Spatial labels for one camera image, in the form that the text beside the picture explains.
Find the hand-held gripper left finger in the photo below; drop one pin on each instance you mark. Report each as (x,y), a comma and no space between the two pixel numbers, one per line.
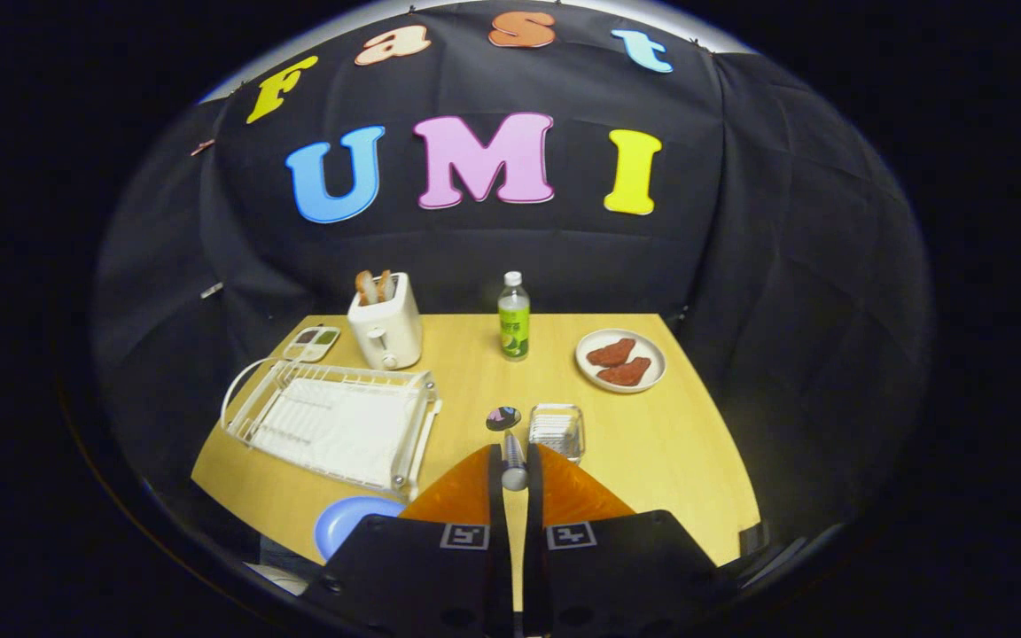
(496,496)

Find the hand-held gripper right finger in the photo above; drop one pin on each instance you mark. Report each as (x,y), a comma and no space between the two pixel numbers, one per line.
(533,496)

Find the blue plate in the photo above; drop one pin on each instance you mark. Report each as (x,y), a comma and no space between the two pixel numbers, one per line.
(351,523)

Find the white plate with meat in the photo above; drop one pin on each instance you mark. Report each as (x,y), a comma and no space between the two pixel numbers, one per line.
(652,350)

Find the red meat piece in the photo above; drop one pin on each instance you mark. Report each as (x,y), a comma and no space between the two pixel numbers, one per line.
(624,371)
(611,353)

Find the clear bottle with green label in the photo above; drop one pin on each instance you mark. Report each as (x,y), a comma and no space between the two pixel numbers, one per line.
(514,328)

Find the white toaster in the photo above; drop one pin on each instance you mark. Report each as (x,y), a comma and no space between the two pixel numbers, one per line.
(386,337)

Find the toasted bread slice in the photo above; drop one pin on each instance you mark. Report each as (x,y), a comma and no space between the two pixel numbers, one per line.
(367,288)
(385,285)

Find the white divided condiment tray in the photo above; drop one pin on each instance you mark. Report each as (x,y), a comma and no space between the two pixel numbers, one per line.
(311,344)

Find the black backdrop cloth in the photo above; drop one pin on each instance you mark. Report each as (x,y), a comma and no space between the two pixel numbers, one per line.
(475,248)

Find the silver clip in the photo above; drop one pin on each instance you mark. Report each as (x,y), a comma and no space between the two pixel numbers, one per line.
(212,290)

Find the orange clip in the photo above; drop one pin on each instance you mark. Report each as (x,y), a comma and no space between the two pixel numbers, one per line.
(203,147)

